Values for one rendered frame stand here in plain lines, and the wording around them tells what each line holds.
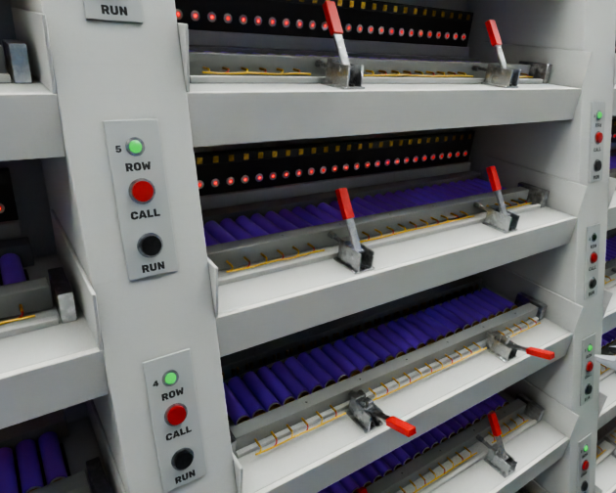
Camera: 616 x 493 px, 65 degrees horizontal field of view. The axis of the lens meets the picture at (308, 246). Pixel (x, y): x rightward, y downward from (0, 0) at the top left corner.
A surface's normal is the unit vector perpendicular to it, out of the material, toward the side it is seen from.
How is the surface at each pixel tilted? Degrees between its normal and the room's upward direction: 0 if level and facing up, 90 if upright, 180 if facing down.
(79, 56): 90
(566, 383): 90
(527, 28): 90
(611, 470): 16
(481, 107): 106
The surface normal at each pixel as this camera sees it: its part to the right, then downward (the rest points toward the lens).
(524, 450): 0.07, -0.90
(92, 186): 0.56, 0.12
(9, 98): 0.55, 0.39
